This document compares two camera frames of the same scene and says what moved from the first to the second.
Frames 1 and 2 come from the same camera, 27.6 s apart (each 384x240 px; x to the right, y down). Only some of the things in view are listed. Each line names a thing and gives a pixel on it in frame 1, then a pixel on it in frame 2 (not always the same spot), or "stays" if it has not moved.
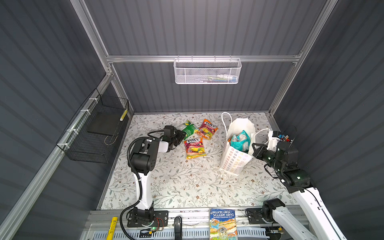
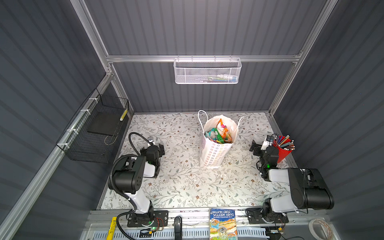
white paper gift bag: (240, 136) -> (212, 155)
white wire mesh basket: (207, 71) stays
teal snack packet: (241, 141) -> (211, 134)
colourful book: (222, 224) stays
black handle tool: (178, 223) stays
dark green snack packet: (189, 129) -> (219, 136)
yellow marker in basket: (124, 115) stays
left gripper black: (180, 136) -> (160, 150)
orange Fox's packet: (206, 130) -> (224, 132)
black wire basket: (91, 136) stays
